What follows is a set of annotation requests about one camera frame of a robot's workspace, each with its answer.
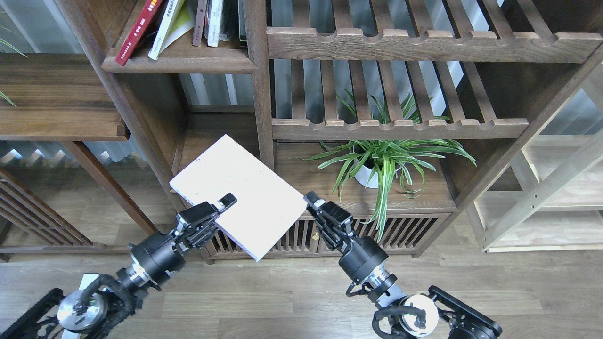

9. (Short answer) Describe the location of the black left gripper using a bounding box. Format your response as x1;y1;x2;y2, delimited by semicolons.
128;193;237;288

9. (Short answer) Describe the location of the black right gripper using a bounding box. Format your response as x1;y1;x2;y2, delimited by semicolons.
303;191;388;285

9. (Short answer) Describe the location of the white thick book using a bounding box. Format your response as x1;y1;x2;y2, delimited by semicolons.
170;135;307;260

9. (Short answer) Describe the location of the yellow green cover book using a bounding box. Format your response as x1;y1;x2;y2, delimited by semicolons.
148;0;197;60

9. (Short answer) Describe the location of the red cover book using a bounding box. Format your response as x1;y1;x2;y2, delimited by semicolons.
114;0;163;66

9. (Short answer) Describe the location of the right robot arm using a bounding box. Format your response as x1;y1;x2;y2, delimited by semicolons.
304;191;503;339

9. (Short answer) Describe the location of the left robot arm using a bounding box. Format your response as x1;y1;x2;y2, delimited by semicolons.
1;193;237;339

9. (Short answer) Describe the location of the white plant pot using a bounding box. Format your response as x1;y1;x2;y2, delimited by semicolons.
354;160;379;189

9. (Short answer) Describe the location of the green spider plant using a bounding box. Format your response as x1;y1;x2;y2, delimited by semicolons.
304;89;477;243

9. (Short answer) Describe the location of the white metal bar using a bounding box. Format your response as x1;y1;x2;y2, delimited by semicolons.
61;273;99;339

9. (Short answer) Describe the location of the dark wooden bookshelf cabinet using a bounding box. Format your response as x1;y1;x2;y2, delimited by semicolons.
57;0;602;256

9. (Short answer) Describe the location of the dark slatted wooden rack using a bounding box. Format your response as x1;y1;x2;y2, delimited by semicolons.
0;168;109;262

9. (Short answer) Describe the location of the brown upright book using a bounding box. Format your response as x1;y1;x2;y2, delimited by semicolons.
191;0;208;47

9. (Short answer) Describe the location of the white upright book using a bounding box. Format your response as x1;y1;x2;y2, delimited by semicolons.
206;0;224;48

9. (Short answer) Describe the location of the dark upright book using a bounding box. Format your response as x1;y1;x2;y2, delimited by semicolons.
237;0;248;48

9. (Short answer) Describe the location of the green leaf at edge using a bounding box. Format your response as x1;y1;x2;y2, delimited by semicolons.
0;9;29;106

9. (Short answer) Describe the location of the light wooden shelf frame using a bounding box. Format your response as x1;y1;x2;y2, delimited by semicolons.
466;71;603;253

